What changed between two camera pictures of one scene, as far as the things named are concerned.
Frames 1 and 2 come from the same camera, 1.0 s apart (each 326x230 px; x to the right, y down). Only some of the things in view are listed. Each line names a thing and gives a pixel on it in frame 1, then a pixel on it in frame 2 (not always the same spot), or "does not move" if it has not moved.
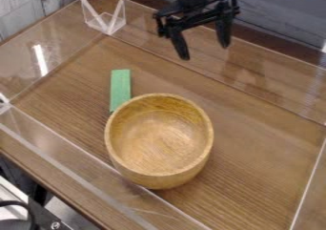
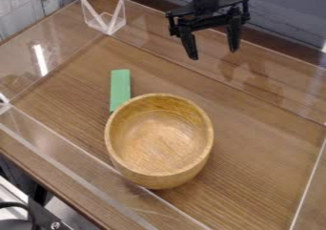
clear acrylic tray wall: (186, 143) does not move
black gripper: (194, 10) -> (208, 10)
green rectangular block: (120, 87) does not move
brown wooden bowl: (157, 136) does not move
